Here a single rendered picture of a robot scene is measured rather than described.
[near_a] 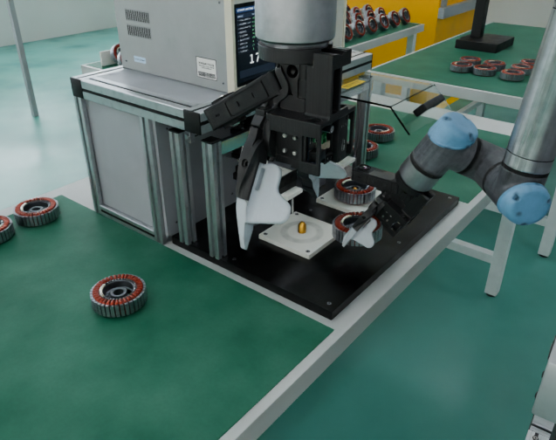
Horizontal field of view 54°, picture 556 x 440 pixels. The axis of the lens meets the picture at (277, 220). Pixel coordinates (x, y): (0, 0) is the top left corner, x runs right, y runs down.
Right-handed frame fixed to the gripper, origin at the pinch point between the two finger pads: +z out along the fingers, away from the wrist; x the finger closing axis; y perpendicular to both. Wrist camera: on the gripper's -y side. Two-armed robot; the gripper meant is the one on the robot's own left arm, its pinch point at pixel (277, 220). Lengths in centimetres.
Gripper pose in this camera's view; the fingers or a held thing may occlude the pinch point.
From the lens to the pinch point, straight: 62.4
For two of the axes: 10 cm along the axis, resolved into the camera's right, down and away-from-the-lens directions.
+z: 0.0, 8.7, 4.9
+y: 8.3, 2.7, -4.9
